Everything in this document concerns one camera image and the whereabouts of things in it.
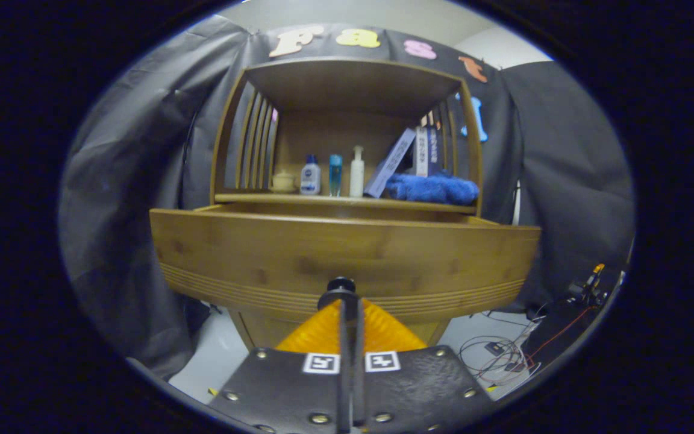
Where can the white bottle with blue cap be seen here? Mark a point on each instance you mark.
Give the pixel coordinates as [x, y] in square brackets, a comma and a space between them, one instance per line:
[310, 178]

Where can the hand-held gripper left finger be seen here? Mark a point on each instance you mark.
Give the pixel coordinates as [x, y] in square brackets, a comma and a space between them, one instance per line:
[275, 386]

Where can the orange clamp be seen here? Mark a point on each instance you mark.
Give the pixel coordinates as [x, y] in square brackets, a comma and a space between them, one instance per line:
[596, 276]

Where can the white pump bottle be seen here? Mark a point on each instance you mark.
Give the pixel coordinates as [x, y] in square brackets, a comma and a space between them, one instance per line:
[356, 175]

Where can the cream lidded teacup with saucer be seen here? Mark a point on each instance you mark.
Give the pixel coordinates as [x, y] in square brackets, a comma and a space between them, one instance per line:
[283, 181]

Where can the wooden countertop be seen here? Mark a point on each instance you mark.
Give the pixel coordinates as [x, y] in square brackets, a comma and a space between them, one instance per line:
[323, 200]

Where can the wooden drawer with black knob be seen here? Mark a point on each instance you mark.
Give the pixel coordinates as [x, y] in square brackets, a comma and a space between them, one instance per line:
[262, 253]

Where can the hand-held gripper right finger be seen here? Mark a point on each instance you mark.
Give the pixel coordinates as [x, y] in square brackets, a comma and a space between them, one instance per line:
[425, 386]

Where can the white spine book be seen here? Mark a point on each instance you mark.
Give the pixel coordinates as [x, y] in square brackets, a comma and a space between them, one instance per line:
[422, 150]

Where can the light grey book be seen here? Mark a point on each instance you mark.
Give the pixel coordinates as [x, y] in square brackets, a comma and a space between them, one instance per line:
[390, 161]

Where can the wooden cabinet door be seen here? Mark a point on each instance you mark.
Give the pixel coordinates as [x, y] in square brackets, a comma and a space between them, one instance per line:
[262, 328]
[428, 330]

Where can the wooden cabinet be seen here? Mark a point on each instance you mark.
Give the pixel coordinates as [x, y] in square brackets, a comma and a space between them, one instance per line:
[353, 84]

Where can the dark blue book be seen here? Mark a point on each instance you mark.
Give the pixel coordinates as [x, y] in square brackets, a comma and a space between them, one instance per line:
[435, 150]

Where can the clear blue bottle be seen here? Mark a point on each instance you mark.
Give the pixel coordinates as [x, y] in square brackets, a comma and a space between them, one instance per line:
[335, 175]

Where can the blue towel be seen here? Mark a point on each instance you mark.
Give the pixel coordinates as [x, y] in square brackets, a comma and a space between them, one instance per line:
[431, 188]

